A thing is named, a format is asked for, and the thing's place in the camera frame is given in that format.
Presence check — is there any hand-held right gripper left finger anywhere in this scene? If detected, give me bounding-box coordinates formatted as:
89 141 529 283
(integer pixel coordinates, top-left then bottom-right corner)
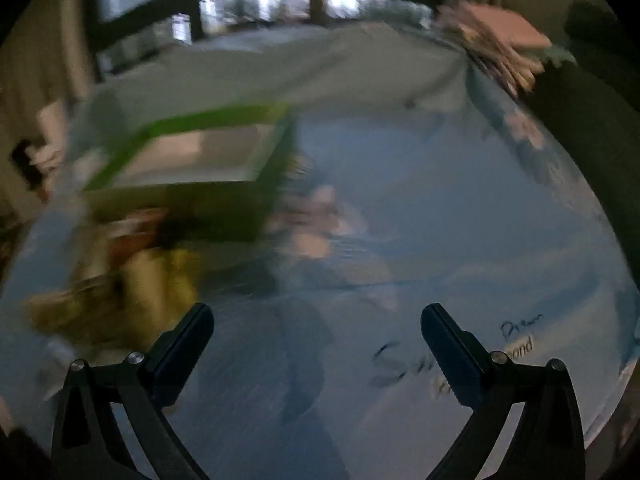
50 302 216 480

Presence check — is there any dark armchair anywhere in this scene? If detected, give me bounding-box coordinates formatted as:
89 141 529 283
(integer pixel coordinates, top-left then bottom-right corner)
525 0 640 291

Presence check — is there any dark framed window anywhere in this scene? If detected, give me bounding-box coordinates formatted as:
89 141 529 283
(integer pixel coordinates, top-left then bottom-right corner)
85 0 446 81

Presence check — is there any stack of folded cloths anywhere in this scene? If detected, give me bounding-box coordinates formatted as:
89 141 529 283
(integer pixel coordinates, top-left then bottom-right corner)
435 2 551 96

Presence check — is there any white paper roll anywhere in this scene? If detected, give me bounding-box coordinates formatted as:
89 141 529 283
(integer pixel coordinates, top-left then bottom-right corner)
37 100 68 171

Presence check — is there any yellow-edged dark snack packet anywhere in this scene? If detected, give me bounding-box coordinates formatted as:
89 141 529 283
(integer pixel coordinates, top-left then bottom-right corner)
22 210 201 351

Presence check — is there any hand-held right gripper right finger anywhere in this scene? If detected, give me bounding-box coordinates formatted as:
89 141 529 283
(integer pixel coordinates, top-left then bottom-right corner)
420 302 586 480

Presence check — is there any green cardboard box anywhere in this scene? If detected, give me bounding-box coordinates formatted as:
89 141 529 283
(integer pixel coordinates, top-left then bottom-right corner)
80 102 301 246

